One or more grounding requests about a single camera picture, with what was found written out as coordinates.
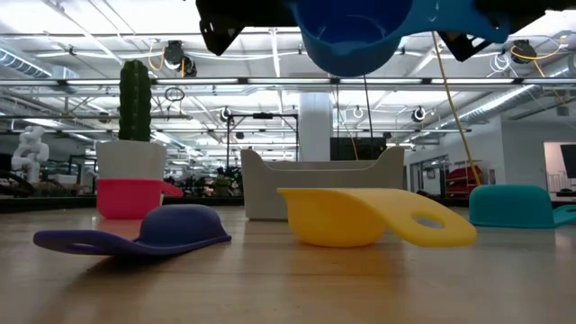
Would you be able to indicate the red measuring cup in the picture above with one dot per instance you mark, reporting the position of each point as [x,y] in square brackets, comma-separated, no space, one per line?
[128,198]

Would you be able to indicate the black background screen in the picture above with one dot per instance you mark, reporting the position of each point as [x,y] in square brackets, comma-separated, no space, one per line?
[351,148]

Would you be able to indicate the red cabinet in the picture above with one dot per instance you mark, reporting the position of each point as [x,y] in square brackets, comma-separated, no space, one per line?
[463,180]

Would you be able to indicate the white hexagonal plant pot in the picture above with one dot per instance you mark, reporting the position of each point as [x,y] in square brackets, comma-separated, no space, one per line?
[130,159]

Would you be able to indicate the black background rig frame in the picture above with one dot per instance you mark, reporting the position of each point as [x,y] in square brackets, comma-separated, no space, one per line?
[262,115]

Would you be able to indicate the green cactus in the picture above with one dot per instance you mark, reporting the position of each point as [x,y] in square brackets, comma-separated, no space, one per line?
[135,103]

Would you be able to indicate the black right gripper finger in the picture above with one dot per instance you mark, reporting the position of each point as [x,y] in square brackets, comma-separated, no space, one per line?
[463,49]

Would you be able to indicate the white pillar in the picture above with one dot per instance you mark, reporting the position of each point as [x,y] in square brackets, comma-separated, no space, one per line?
[315,126]

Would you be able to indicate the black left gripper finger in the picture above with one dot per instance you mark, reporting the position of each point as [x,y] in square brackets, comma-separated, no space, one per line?
[225,18]

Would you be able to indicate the yellow measuring cup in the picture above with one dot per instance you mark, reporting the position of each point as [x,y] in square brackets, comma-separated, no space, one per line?
[333,216]

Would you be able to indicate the long ceiling light bar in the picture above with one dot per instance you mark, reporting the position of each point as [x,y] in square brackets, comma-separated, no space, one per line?
[180,81]

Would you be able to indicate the black metal table frame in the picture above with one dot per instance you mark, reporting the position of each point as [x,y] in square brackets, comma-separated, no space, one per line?
[54,203]

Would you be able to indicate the blue measuring cup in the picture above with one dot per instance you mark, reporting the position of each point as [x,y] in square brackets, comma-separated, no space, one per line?
[355,45]

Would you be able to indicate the grey plastic basket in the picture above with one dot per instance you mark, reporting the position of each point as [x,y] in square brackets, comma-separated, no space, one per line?
[324,189]

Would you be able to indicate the navy measuring cup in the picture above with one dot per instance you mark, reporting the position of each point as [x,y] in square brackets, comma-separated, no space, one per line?
[180,227]

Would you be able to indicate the black wall monitor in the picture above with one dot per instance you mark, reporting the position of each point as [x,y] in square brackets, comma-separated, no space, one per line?
[569,159]

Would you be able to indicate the teal measuring cup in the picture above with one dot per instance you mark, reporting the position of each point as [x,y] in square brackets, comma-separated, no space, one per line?
[508,207]

